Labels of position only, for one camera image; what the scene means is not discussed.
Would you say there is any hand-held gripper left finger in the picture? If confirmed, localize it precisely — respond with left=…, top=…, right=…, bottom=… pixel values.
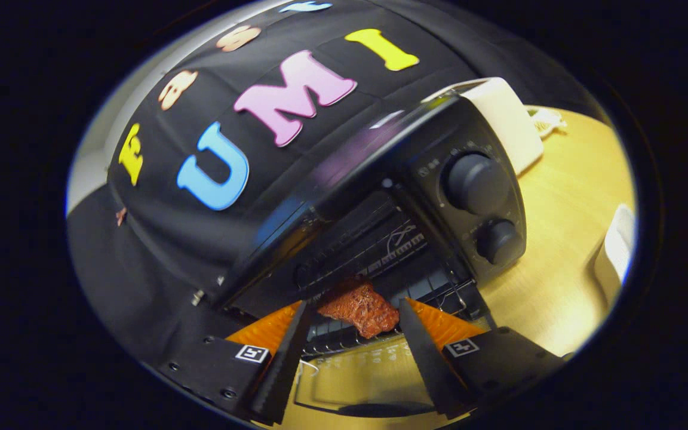
left=159, top=300, right=315, bottom=426

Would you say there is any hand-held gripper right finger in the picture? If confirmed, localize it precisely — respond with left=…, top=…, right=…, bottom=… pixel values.
left=398, top=297, right=569, bottom=419

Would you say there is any red meat slice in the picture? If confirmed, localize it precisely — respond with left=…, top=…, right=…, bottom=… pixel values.
left=316, top=279, right=400, bottom=339

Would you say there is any black toaster oven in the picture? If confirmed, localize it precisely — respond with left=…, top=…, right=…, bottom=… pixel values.
left=192, top=93, right=527, bottom=419

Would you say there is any white bread toaster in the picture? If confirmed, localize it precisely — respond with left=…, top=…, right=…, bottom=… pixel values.
left=425, top=76, right=545, bottom=177

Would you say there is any black backdrop cloth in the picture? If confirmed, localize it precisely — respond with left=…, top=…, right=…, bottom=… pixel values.
left=66, top=0, right=595, bottom=371

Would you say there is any white rectangular dish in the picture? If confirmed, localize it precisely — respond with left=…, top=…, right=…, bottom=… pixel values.
left=594, top=203, right=637, bottom=308

